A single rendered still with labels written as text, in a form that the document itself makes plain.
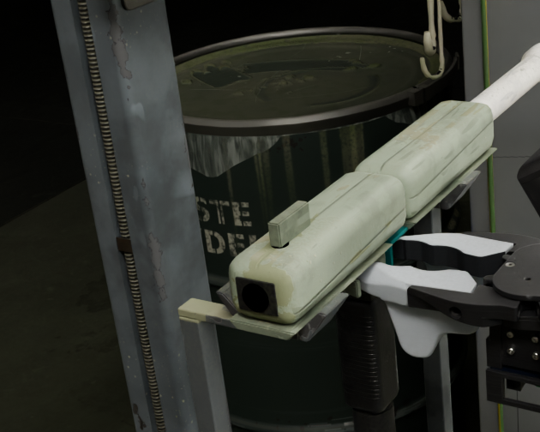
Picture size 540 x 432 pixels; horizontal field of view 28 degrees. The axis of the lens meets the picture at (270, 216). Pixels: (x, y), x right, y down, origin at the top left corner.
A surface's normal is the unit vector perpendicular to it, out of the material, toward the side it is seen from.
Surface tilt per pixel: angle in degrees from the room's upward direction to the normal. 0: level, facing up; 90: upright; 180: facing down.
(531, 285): 0
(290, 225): 90
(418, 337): 90
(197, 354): 90
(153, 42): 90
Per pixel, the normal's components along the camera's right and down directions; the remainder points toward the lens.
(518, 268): -0.11, -0.91
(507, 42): -0.54, 0.39
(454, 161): 0.83, 0.13
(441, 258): -0.25, 0.41
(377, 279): -0.68, -0.49
